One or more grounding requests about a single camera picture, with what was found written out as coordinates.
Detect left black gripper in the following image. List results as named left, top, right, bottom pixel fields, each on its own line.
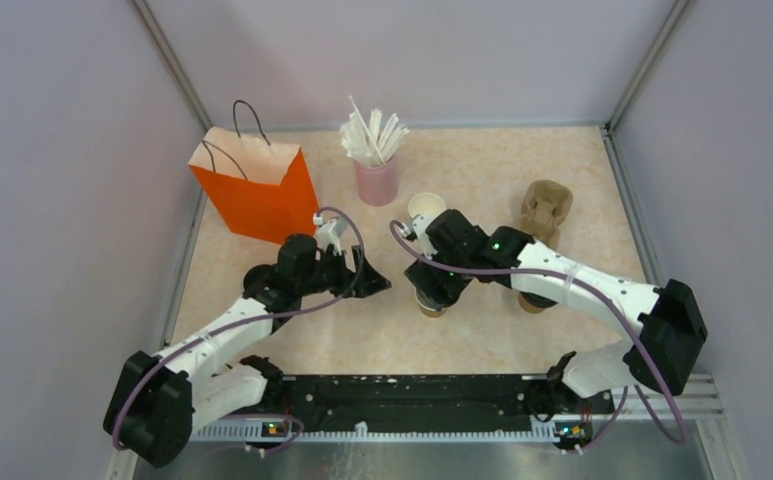
left=297, top=244, right=390, bottom=298

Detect brown paper coffee cup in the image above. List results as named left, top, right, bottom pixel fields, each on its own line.
left=517, top=295, right=548, bottom=314

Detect orange paper bag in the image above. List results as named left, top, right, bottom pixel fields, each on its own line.
left=188, top=99, right=319, bottom=244

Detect black plastic cup lid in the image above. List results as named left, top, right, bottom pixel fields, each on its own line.
left=521, top=292, right=557, bottom=309

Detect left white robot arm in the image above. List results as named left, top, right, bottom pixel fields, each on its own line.
left=103, top=234, right=391, bottom=467

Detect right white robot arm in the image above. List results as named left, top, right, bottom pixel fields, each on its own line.
left=390, top=209, right=708, bottom=412

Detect stack of brown paper cups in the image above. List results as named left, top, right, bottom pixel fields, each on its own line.
left=407, top=192, right=447, bottom=224

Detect pink cylindrical straw holder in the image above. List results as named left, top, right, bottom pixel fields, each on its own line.
left=353, top=156, right=399, bottom=207

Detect bundle of white wrapped straws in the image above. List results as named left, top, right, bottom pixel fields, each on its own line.
left=339, top=96, right=410, bottom=168

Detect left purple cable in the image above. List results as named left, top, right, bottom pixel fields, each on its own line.
left=110, top=205, right=367, bottom=455

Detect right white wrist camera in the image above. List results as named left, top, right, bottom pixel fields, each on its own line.
left=402, top=214, right=437, bottom=259

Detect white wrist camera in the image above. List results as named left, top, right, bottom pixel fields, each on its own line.
left=313, top=213, right=349, bottom=256
left=402, top=214, right=437, bottom=259

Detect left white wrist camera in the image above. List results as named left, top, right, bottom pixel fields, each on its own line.
left=313, top=213, right=349, bottom=256

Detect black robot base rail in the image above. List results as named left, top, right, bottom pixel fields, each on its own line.
left=239, top=374, right=615, bottom=434

